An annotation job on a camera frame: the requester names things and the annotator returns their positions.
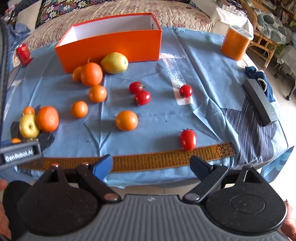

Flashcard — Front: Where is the light blue tablecloth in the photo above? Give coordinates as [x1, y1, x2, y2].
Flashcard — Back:
[0, 26, 295, 188]

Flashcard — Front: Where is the small yellow apple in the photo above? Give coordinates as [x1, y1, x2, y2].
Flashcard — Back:
[19, 114, 40, 138]

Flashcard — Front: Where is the black braided cable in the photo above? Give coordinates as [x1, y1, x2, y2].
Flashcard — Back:
[0, 17, 10, 140]

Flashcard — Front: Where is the red soda can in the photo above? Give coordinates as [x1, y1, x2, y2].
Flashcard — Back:
[16, 43, 33, 66]

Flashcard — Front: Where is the wicker chair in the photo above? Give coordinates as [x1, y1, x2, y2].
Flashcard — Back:
[240, 1, 292, 69]

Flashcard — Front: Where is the red cherry tomato lower pair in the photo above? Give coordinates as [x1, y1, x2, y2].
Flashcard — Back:
[133, 90, 151, 105]

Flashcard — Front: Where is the red oblong tomato front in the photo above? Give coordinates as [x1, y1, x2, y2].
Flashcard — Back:
[180, 129, 197, 150]

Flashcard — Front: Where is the white side table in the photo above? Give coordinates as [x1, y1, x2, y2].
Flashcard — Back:
[193, 0, 253, 36]

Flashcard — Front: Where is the orange cylindrical canister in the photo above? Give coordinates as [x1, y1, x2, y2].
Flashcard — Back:
[221, 25, 253, 61]

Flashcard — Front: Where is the dark blue cloth pouch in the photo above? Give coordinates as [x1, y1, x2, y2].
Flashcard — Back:
[245, 66, 275, 102]

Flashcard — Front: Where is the large orange tomato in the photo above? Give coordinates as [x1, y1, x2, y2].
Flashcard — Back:
[37, 106, 59, 133]
[81, 62, 103, 87]

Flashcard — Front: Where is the small orange fruit behind tomato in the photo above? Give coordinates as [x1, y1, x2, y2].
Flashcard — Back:
[72, 66, 82, 82]

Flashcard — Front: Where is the orange cardboard box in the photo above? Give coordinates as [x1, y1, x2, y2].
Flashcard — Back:
[55, 13, 162, 73]

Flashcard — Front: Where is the red cherry tomato on tape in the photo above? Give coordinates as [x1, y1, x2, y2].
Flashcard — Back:
[179, 84, 193, 98]

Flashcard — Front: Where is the tiny orange fruit at edge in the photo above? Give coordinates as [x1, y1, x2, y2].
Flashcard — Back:
[11, 138, 22, 144]

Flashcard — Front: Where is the small orange fruit far left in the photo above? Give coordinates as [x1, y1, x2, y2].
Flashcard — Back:
[23, 106, 35, 115]

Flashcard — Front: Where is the person's left hand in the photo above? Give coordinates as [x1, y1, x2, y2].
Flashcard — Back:
[0, 180, 11, 239]

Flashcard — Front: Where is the quilted beige sofa cover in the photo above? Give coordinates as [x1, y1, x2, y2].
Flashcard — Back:
[12, 0, 213, 68]

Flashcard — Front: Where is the grey rectangular box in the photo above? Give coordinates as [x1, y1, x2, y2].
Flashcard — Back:
[243, 78, 278, 126]

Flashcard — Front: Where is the floral cushion left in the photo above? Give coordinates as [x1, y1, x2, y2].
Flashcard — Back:
[35, 0, 106, 28]

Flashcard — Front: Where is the orange fruit front centre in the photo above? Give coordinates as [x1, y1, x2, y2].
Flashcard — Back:
[115, 110, 138, 131]

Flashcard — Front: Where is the red cherry tomato pair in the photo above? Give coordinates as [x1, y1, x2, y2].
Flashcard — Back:
[133, 90, 151, 105]
[128, 81, 144, 94]

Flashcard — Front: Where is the white pillow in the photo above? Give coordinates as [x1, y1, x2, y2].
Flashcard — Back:
[16, 1, 42, 32]

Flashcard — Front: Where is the orange fruit middle upper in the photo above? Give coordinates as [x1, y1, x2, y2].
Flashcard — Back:
[88, 85, 107, 103]

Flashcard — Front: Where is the red cherry tomato upper pair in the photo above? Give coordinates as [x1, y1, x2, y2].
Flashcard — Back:
[128, 81, 144, 94]

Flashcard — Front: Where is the orange fruit middle lower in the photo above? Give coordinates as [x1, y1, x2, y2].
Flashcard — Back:
[71, 100, 88, 118]

